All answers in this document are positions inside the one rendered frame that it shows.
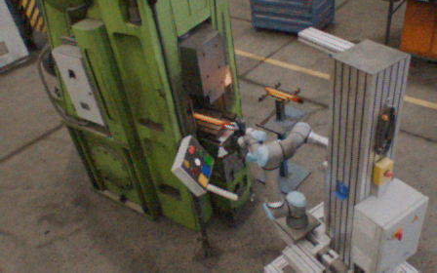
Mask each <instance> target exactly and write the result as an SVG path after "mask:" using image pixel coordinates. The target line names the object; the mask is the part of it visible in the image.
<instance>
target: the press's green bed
mask: <svg viewBox="0 0 437 273"><path fill-rule="evenodd" d="M249 168H250V162H249V161H247V162H246V163H244V166H242V168H241V169H240V170H239V172H238V173H237V174H236V175H234V176H233V177H232V179H231V180H230V181H229V182H228V183H227V184H226V183H223V182H221V181H217V180H216V179H214V178H210V179H209V182H208V183H209V184H210V185H213V186H215V187H216V188H220V189H222V190H225V191H227V192H230V193H232V194H234V195H237V200H236V201H234V200H232V199H228V198H227V197H223V196H222V195H218V194H217V193H216V192H212V191H211V190H209V192H210V198H211V202H212V209H213V211H215V212H217V213H220V214H222V215H225V216H227V217H230V218H232V219H233V218H234V217H235V216H236V215H237V213H239V211H240V210H241V209H242V207H243V206H244V205H245V204H246V202H247V201H248V199H250V197H251V196H252V195H253V192H252V186H251V182H250V172H249Z"/></svg>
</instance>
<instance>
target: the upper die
mask: <svg viewBox="0 0 437 273"><path fill-rule="evenodd" d="M224 92H225V90H224V85H223V82H221V84H220V85H218V86H217V87H216V88H215V89H214V90H212V91H211V92H210V93H209V94H208V95H207V96H206V97H199V96H196V95H194V94H189V96H190V99H193V100H198V101H201V102H205V103H208V104H209V105H211V104H212V102H214V101H215V100H217V98H219V97H220V96H221V94H223V93H224Z"/></svg>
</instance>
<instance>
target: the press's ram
mask: <svg viewBox="0 0 437 273"><path fill-rule="evenodd" d="M178 42H179V47H180V53H181V57H182V64H183V67H184V70H185V77H186V81H187V87H188V90H189V93H190V94H194V95H196V96H199V97H203V98H204V97H206V96H207V95H208V94H209V93H210V92H211V91H212V90H214V89H215V88H216V87H217V86H218V85H220V84H221V82H223V81H224V80H225V79H226V73H225V63H224V58H223V48H222V44H221V34H220V31H214V30H211V29H207V28H198V27H193V28H191V29H189V35H188V36H187V37H186V38H181V39H178Z"/></svg>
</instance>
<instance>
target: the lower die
mask: <svg viewBox="0 0 437 273"><path fill-rule="evenodd" d="M193 113H195V114H200V115H202V116H207V117H210V118H212V119H217V120H219V121H223V122H224V121H226V122H227V123H229V120H228V119H223V118H221V119H220V117H218V116H215V115H212V114H208V113H205V112H204V113H203V112H201V111H200V112H199V111H198V110H196V109H193ZM194 120H195V123H196V124H198V126H197V125H196V132H197V133H199V134H200V130H201V134H202V135H206V136H209V133H208V130H209V129H210V128H211V130H209V132H210V137H213V138H217V139H219V138H220V137H221V136H222V134H224V133H225V132H226V131H227V128H226V127H223V126H222V125H221V124H218V123H214V122H211V121H207V120H205V119H200V118H198V117H195V116H194ZM201 125H202V126H203V128H202V126H201ZM200 126H201V128H200V130H199V127H200ZM205 127H207V129H206V128H205ZM204 128H205V133H204Z"/></svg>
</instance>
